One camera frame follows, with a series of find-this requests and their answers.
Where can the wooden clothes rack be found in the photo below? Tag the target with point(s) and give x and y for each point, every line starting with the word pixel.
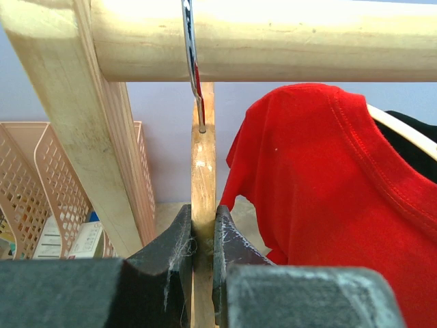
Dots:
pixel 79 56

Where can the black t shirt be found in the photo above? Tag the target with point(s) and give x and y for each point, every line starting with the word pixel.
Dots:
pixel 415 157

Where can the pink plastic file organizer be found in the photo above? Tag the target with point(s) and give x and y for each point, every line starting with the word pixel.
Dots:
pixel 37 181

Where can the white box in organizer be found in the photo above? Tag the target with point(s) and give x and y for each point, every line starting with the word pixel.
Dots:
pixel 88 242

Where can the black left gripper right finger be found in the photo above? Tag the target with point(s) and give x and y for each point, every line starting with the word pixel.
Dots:
pixel 251 291

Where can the wooden hanger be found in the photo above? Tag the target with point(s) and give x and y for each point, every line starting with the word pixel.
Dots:
pixel 203 180

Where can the white paper in organizer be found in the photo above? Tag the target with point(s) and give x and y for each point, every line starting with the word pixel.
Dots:
pixel 49 243

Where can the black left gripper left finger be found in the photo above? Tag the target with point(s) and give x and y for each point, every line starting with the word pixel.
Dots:
pixel 152 288

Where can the red t shirt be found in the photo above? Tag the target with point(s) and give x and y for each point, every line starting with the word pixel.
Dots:
pixel 330 190

